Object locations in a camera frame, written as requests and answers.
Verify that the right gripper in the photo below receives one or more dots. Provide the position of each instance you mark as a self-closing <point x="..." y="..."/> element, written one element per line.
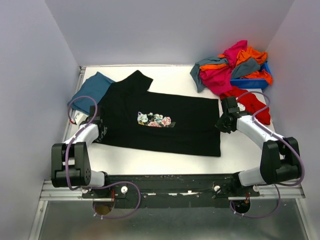
<point x="222" y="128"/>

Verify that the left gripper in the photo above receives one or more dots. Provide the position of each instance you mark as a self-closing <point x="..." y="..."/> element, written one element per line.
<point x="100" y="138"/>

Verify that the black t shirt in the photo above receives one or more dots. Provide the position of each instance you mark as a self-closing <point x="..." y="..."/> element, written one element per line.
<point x="139" y="119"/>

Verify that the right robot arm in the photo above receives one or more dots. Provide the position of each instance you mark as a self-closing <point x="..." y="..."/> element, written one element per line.
<point x="261" y="156"/>

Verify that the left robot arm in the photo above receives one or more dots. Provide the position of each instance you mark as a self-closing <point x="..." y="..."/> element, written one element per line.
<point x="70" y="164"/>

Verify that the red t shirt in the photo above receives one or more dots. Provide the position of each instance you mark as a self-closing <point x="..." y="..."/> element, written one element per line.
<point x="250" y="103"/>

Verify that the folded blue t shirt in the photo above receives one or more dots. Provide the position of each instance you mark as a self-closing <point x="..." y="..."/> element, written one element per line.
<point x="95" y="87"/>

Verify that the blue plastic bin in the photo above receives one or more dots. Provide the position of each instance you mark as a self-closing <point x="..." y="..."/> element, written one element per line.
<point x="257" y="80"/>

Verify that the magenta t shirt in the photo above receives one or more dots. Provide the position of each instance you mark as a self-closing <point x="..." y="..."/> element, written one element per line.
<point x="215" y="72"/>

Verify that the grey blue t shirt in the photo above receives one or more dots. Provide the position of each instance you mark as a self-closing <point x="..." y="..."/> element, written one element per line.
<point x="241" y="70"/>

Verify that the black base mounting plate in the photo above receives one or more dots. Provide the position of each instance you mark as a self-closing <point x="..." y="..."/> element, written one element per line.
<point x="172" y="191"/>

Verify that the orange t shirt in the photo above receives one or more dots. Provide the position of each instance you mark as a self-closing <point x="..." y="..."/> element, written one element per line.
<point x="260" y="57"/>

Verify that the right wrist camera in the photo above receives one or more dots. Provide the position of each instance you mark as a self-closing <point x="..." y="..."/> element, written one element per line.
<point x="241" y="107"/>

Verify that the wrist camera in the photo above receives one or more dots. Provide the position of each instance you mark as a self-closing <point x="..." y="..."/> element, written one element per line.
<point x="78" y="118"/>
<point x="241" y="107"/>

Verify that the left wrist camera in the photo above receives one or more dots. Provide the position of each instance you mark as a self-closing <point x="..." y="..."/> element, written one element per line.
<point x="78" y="118"/>

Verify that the aluminium frame rail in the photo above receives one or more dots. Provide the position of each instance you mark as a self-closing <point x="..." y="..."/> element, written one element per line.
<point x="48" y="192"/>

